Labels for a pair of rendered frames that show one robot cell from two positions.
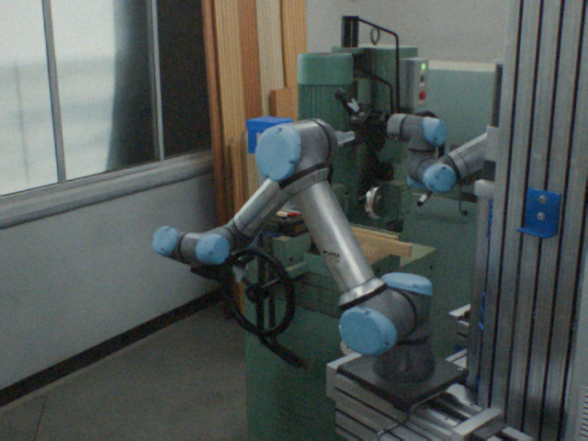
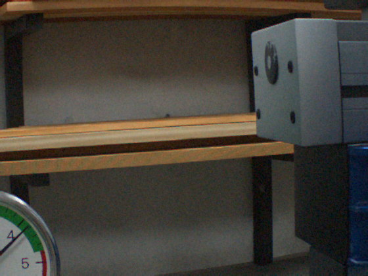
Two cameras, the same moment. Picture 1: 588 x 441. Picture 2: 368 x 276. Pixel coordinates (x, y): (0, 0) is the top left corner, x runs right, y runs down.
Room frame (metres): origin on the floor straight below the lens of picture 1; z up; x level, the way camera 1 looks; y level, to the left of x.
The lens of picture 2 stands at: (1.76, 0.06, 0.72)
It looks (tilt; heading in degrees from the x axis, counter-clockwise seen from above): 3 degrees down; 302
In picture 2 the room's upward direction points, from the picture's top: 2 degrees counter-clockwise
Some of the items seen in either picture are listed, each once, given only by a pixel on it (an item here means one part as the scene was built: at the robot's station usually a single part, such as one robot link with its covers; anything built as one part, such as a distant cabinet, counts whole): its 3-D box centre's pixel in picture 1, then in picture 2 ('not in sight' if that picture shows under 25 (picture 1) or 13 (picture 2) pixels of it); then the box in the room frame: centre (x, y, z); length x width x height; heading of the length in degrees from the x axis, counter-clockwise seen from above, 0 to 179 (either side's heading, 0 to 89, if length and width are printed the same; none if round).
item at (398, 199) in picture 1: (393, 198); not in sight; (2.37, -0.32, 1.02); 0.09 x 0.07 x 0.12; 52
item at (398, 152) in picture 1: (399, 138); not in sight; (2.39, -0.33, 1.23); 0.09 x 0.08 x 0.15; 142
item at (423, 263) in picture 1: (344, 267); not in sight; (2.42, -0.15, 0.76); 0.57 x 0.45 x 0.09; 142
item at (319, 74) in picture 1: (324, 103); not in sight; (2.32, -0.08, 1.35); 0.18 x 0.18 x 0.31
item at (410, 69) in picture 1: (413, 82); not in sight; (2.48, -0.39, 1.40); 0.10 x 0.06 x 0.16; 142
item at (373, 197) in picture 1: (377, 200); not in sight; (2.34, -0.26, 1.02); 0.12 x 0.03 x 0.12; 142
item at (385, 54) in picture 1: (371, 148); not in sight; (2.55, -0.25, 1.16); 0.22 x 0.22 x 0.72; 52
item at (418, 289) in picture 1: (404, 303); not in sight; (1.54, -0.24, 0.98); 0.13 x 0.12 x 0.14; 145
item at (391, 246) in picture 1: (337, 234); not in sight; (2.28, -0.12, 0.92); 0.55 x 0.02 x 0.04; 52
